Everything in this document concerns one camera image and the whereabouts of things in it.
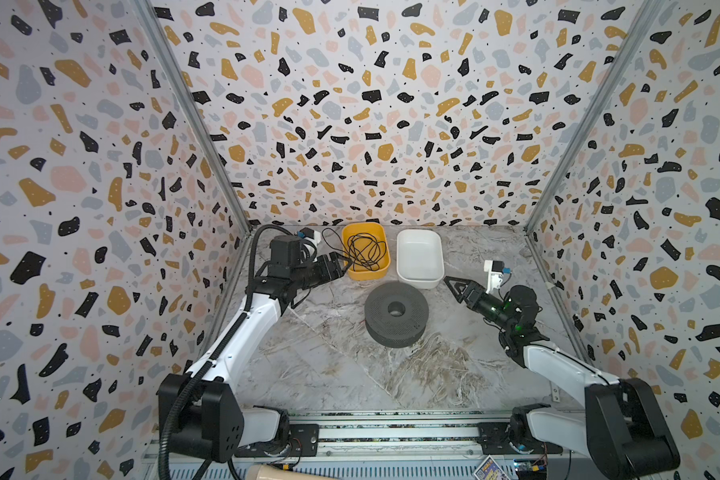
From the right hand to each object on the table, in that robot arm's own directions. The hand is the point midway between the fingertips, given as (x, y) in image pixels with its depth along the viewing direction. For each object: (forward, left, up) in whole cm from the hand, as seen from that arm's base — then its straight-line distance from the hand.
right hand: (447, 279), depth 79 cm
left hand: (+3, +28, +4) cm, 28 cm away
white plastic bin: (+24, +4, -21) cm, 32 cm away
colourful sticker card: (-40, -8, -19) cm, 45 cm away
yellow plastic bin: (+34, +19, -17) cm, 42 cm away
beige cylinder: (-41, +43, -20) cm, 63 cm away
